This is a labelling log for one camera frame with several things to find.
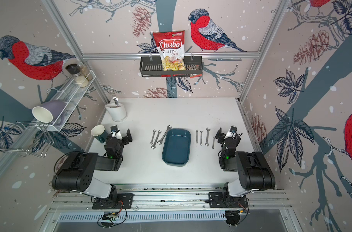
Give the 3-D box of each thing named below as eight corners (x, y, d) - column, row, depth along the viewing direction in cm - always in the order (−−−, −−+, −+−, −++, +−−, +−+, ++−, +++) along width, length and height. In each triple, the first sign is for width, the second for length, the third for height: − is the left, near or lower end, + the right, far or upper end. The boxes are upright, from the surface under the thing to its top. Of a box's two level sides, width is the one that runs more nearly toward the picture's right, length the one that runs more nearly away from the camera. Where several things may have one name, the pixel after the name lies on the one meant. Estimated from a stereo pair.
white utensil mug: (110, 121, 109) (102, 110, 99) (114, 111, 116) (107, 100, 106) (125, 121, 109) (119, 110, 99) (128, 111, 116) (123, 100, 106)
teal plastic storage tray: (162, 166, 88) (161, 163, 83) (165, 133, 103) (164, 128, 98) (191, 166, 87) (192, 163, 83) (190, 133, 103) (190, 128, 98)
